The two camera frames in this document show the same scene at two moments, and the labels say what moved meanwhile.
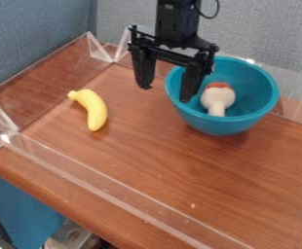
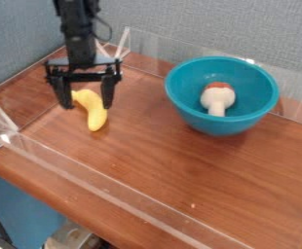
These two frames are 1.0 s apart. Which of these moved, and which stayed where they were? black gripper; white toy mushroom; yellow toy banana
Moved: black gripper
Stayed: white toy mushroom; yellow toy banana
